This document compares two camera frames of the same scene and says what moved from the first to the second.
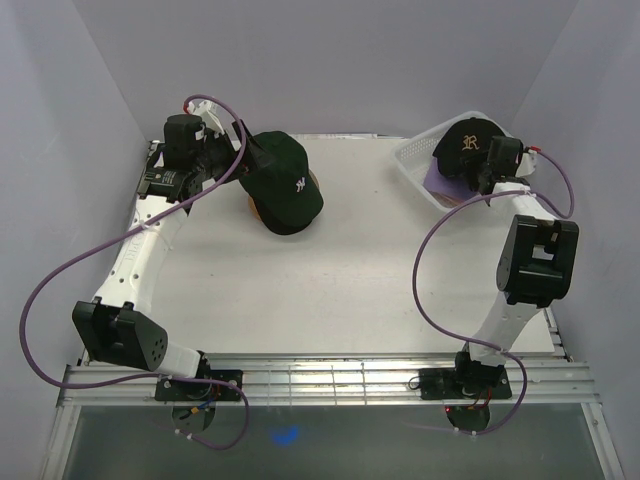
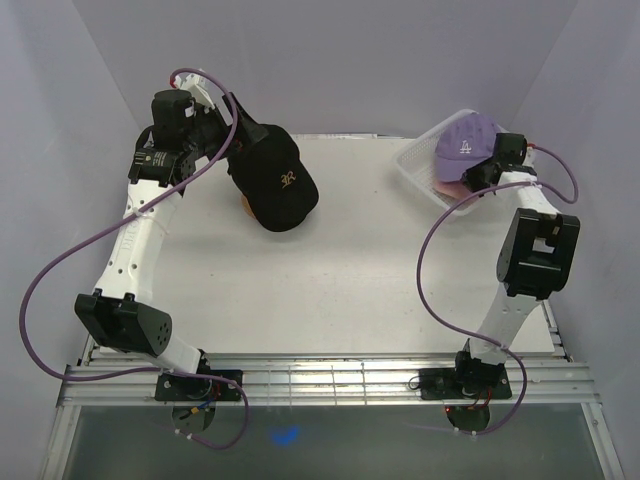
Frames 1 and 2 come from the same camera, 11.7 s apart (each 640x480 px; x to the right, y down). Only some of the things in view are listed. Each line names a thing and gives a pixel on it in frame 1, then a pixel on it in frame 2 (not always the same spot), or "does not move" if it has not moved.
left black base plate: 201,390 does not move
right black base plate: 468,383 does not move
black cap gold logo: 464,148 to 275,184
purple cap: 436,181 to 463,141
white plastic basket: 414,154 does not move
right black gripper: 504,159 does not move
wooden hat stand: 254,207 to 247,207
